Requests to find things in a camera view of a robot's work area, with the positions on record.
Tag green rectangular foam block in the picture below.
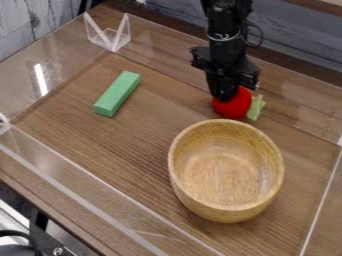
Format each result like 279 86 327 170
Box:
94 71 142 117

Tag black cable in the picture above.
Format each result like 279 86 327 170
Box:
0 227 45 256

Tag black metal table bracket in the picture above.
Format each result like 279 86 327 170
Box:
29 210 78 256

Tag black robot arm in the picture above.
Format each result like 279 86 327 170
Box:
190 0 261 102

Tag clear acrylic tray enclosure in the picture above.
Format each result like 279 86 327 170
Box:
0 5 342 256

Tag light wooden bowl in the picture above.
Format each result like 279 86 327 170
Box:
168 119 285 223

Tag red plush strawberry toy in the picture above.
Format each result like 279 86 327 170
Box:
212 86 266 121

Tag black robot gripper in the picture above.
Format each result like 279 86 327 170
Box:
188 33 262 103

